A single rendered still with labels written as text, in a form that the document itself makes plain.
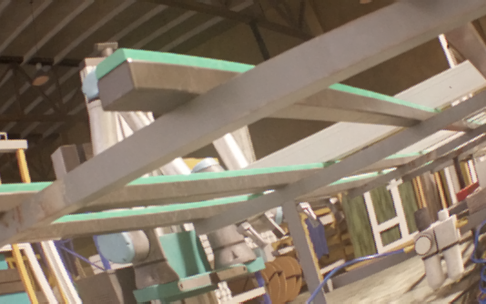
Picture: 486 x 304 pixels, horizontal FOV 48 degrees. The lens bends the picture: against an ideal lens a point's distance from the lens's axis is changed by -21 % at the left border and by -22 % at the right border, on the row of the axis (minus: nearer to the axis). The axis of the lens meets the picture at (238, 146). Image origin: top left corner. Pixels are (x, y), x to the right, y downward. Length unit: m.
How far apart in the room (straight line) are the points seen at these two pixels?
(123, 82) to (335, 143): 1.13
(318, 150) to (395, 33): 1.14
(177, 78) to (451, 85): 1.03
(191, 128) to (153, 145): 0.04
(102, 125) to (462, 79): 1.43
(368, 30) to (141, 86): 0.18
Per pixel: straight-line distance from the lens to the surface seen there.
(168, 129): 0.56
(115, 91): 0.49
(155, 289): 2.43
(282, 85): 0.51
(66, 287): 3.90
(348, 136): 1.57
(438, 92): 1.49
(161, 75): 0.51
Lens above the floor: 0.68
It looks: 10 degrees up
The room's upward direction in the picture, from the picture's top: 19 degrees counter-clockwise
